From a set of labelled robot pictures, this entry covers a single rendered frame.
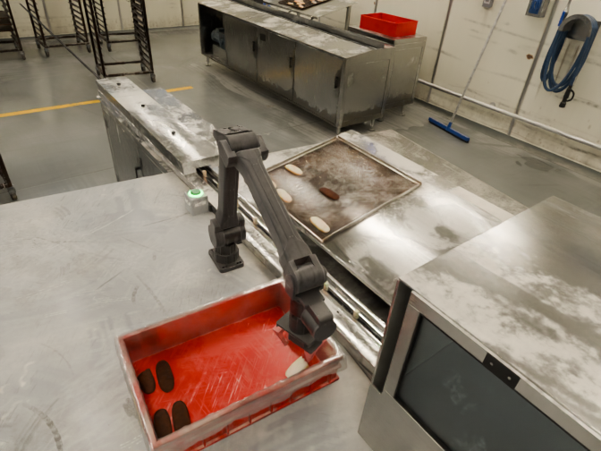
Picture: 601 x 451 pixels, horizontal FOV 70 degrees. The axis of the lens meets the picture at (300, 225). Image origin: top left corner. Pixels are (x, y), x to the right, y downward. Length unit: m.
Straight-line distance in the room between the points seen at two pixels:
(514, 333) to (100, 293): 1.14
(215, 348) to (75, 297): 0.48
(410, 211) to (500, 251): 0.77
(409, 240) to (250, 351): 0.65
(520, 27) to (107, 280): 4.41
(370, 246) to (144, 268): 0.75
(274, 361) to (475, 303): 0.62
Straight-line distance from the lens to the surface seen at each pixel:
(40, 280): 1.58
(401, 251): 1.46
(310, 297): 0.95
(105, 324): 1.36
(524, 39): 5.01
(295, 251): 0.94
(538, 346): 0.73
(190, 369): 1.20
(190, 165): 1.92
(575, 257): 0.96
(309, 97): 4.61
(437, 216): 1.61
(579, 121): 4.83
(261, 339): 1.25
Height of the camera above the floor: 1.78
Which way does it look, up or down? 35 degrees down
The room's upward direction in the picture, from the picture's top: 4 degrees clockwise
